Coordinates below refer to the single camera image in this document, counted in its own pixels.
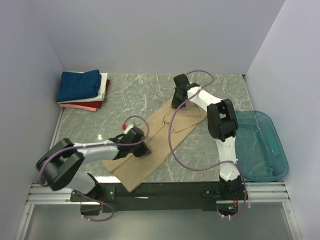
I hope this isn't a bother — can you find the black base beam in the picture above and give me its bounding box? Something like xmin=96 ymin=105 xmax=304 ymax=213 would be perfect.
xmin=69 ymin=181 xmax=251 ymax=216

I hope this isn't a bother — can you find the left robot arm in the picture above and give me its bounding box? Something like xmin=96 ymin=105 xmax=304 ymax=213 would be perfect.
xmin=35 ymin=126 xmax=151 ymax=201

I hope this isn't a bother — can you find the folded pink t shirt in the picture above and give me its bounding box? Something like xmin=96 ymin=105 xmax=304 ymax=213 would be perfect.
xmin=59 ymin=103 xmax=98 ymax=112

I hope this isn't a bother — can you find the beige t shirt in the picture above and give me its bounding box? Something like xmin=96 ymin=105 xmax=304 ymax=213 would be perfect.
xmin=102 ymin=100 xmax=207 ymax=192

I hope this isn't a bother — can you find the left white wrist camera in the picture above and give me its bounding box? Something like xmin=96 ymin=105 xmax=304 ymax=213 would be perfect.
xmin=122 ymin=123 xmax=135 ymax=134

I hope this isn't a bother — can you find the teal plastic bin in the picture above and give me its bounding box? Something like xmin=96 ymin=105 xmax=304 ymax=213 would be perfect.
xmin=235 ymin=110 xmax=289 ymax=183

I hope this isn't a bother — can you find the folded blue t shirt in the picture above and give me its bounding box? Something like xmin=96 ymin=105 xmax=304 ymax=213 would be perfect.
xmin=56 ymin=69 xmax=102 ymax=102

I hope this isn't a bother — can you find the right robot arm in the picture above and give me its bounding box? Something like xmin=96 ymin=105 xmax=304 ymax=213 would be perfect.
xmin=168 ymin=73 xmax=243 ymax=200

